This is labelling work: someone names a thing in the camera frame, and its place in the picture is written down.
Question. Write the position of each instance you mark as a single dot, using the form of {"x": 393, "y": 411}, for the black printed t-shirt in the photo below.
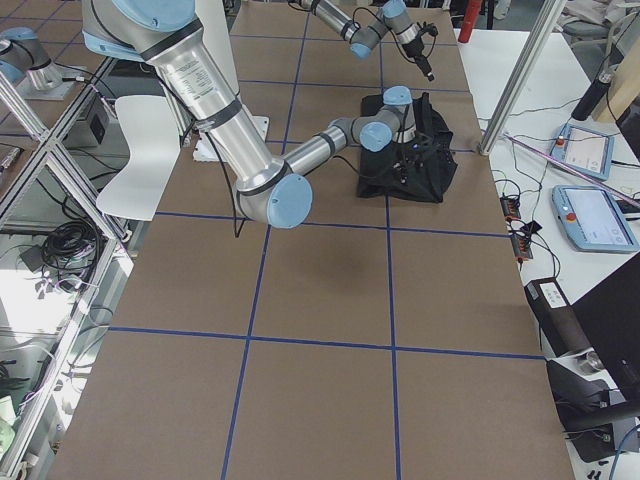
{"x": 420, "y": 170}

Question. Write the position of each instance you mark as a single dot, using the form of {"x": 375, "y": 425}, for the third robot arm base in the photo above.
{"x": 28, "y": 66}

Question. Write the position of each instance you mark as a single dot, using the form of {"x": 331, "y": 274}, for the red cylinder bottle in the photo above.
{"x": 469, "y": 21}

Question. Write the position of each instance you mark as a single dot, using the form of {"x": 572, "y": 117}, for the orange black power strip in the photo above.
{"x": 518, "y": 229}

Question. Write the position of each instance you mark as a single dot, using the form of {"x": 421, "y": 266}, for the black water bottle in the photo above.
{"x": 597, "y": 91}

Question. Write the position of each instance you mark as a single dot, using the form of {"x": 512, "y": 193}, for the far teach pendant tablet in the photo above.
{"x": 587, "y": 150}

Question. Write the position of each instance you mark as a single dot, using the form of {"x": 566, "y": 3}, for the teach pendant tablet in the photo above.
{"x": 592, "y": 220}
{"x": 587, "y": 150}

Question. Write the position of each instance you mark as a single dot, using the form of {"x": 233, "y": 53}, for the near teach pendant tablet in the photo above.
{"x": 592, "y": 220}

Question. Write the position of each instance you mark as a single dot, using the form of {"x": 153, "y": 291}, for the black box with label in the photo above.
{"x": 559, "y": 331}

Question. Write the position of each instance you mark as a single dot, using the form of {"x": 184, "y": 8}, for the reacher grabber stick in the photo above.
{"x": 574, "y": 171}

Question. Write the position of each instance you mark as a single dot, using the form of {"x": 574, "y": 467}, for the white plastic chair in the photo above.
{"x": 152, "y": 138}

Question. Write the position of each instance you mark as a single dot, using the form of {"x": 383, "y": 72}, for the aluminium frame post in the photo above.
{"x": 525, "y": 63}

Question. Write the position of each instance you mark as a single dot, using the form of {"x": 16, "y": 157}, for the aluminium frame rail structure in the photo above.
{"x": 63, "y": 266}

